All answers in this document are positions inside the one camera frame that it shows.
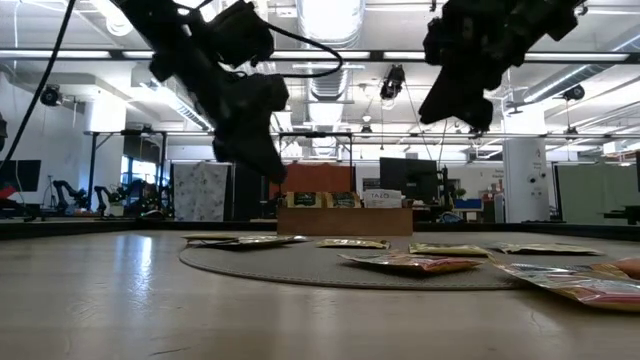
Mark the black divider panel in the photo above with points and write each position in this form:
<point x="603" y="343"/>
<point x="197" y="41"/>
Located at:
<point x="250" y="195"/>

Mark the orange white Tazo tea packet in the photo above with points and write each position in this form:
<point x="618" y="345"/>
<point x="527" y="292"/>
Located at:
<point x="631" y="267"/>
<point x="382" y="198"/>

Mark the round grey mat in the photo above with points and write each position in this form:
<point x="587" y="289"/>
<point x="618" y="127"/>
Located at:
<point x="300" y="270"/>

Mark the blue storage bin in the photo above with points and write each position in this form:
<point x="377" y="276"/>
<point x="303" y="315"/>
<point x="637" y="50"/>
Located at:
<point x="467" y="204"/>

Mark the black computer monitor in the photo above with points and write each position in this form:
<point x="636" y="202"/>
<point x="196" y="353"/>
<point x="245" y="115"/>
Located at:
<point x="407" y="175"/>

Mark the black wall monitor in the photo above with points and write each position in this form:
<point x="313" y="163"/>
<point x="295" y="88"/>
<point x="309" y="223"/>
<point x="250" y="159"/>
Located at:
<point x="20" y="175"/>

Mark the silver ventilation duct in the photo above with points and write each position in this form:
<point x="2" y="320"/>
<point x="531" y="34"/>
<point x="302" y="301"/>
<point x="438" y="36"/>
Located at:
<point x="330" y="30"/>

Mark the grey divider panel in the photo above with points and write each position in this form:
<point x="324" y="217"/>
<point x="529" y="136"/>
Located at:
<point x="595" y="192"/>

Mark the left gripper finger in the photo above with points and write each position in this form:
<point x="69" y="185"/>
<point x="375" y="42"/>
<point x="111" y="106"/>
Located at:
<point x="250" y="150"/>

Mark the black ceiling spotlight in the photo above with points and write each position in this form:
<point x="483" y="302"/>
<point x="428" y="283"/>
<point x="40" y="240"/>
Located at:
<point x="51" y="96"/>
<point x="574" y="93"/>

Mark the wooden tea organizer box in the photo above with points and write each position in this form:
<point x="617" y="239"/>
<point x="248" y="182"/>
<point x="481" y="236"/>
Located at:
<point x="345" y="222"/>

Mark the patterned divider screen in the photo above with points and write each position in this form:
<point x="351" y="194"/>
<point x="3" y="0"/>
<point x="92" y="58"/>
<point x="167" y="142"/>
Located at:
<point x="200" y="190"/>

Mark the black background robot arm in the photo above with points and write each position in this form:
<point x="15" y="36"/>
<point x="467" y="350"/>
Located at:
<point x="65" y="192"/>

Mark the white pillar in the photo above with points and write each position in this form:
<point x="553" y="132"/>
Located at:
<point x="520" y="170"/>

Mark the black background rig frame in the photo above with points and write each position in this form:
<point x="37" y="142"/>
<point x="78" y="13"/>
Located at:
<point x="315" y="134"/>

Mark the black overhead camera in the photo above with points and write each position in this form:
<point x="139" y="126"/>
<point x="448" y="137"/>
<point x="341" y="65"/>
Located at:
<point x="392" y="82"/>

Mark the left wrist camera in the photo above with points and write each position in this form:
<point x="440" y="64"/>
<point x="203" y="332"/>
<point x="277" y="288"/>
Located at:
<point x="240" y="35"/>

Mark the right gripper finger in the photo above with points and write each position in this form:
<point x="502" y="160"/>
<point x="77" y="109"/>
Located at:
<point x="460" y="105"/>

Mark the orange divider panel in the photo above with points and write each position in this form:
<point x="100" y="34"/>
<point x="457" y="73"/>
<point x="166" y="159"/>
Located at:
<point x="320" y="177"/>

